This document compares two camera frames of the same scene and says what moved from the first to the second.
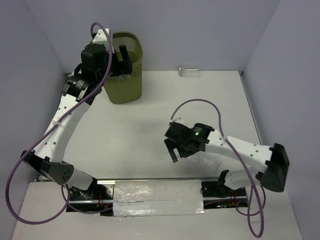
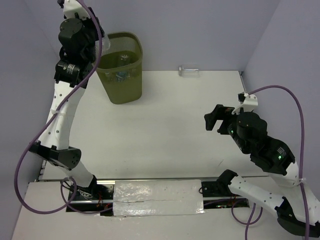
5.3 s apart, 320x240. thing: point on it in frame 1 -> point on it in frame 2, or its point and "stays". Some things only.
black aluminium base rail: [100, 198] stays
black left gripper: [122, 67] -> [90, 21]
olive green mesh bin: [126, 88] stays
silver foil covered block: [158, 198] stays
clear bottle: [188, 72] stays
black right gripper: [170, 145] -> [221, 112]
